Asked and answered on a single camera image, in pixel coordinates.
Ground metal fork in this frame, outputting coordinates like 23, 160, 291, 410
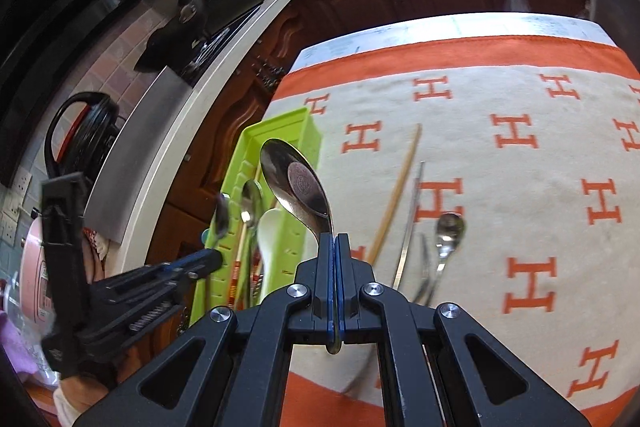
412, 233, 436, 305

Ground dark wooden cabinets under cooktop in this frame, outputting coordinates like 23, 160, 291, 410
150, 2, 311, 268

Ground person's left forearm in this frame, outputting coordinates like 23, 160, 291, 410
52, 347, 151, 427

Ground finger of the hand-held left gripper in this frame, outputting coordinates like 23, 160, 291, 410
147, 249, 224, 289

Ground silver metal chopstick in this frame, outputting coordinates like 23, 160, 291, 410
392, 161, 427, 292

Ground white ceramic spoon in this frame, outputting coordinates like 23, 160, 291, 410
255, 207, 296, 303

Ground black range hood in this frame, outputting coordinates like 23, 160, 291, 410
0, 0, 146, 188

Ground small metal spoon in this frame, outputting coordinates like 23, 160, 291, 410
420, 212, 467, 305

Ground green plastic utensil tray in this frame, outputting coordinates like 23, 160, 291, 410
187, 107, 326, 328

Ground golden bamboo chopstick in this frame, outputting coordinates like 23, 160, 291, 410
366, 123, 423, 265

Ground pink rice cooker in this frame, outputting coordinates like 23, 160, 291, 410
0, 212, 66, 388

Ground medium metal spoon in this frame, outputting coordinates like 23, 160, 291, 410
240, 180, 264, 233

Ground large metal spoon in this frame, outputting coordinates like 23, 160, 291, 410
259, 138, 381, 395

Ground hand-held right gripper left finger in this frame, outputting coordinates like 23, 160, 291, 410
72, 232, 336, 427

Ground orange and cream printed blanket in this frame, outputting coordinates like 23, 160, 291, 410
260, 34, 640, 427

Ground cream chopstick red striped handle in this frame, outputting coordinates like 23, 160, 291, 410
227, 217, 251, 308
249, 257, 265, 293

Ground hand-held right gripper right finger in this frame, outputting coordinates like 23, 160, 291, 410
336, 233, 588, 427

